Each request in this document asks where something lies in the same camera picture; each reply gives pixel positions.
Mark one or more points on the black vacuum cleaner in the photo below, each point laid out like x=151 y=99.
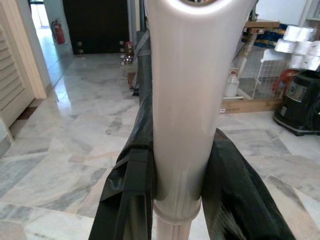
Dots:
x=297 y=105

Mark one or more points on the beige louvered door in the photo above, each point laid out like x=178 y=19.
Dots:
x=15 y=70

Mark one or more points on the beige broom dark bristles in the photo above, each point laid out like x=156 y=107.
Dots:
x=182 y=100

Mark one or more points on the red fire extinguisher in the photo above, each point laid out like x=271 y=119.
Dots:
x=59 y=33

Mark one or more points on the white plastic jug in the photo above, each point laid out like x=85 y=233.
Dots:
x=231 y=85

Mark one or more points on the dark rolled mat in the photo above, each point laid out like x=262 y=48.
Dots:
x=143 y=65

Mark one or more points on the black cabinet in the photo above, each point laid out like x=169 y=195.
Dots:
x=97 y=25

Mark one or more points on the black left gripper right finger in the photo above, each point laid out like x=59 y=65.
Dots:
x=232 y=195

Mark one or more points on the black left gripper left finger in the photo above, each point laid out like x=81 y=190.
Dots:
x=125 y=200

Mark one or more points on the white paper rolls stack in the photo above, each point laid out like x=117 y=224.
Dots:
x=300 y=45

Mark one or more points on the long cardboard box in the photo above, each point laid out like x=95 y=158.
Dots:
x=250 y=106

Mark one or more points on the wooden workbench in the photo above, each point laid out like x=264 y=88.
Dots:
x=262 y=25

